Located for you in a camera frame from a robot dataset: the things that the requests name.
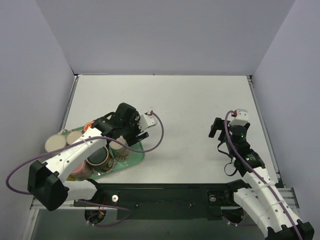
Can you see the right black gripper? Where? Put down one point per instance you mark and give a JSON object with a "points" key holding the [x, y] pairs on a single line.
{"points": [[225, 130]]}

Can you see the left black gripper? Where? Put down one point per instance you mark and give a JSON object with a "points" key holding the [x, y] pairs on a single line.
{"points": [[136, 132]]}

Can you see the beige bird mug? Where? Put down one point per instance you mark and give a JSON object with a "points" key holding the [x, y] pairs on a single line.
{"points": [[120, 153]]}

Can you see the black gold-rimmed mug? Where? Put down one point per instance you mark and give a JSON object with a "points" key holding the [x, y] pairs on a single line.
{"points": [[101, 160]]}

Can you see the pink mug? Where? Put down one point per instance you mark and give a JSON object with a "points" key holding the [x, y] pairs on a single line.
{"points": [[82, 172]]}

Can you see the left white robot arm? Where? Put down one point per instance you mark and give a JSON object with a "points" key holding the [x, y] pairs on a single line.
{"points": [[47, 181]]}

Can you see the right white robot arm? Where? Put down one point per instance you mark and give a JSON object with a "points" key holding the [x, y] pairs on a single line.
{"points": [[259, 197]]}

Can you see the orange mug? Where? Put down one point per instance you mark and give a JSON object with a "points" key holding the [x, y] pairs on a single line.
{"points": [[88, 125]]}

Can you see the pale green mug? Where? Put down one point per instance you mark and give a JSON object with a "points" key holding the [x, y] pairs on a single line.
{"points": [[72, 136]]}

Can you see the green floral tray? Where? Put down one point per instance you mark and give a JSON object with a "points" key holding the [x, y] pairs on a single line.
{"points": [[135, 159]]}

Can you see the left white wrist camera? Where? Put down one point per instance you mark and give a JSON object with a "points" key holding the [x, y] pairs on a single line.
{"points": [[147, 120]]}

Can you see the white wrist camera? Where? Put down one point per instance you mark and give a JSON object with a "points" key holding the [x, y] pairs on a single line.
{"points": [[147, 120], [240, 117]]}

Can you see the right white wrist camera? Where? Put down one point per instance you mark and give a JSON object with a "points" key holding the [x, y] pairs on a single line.
{"points": [[240, 117]]}

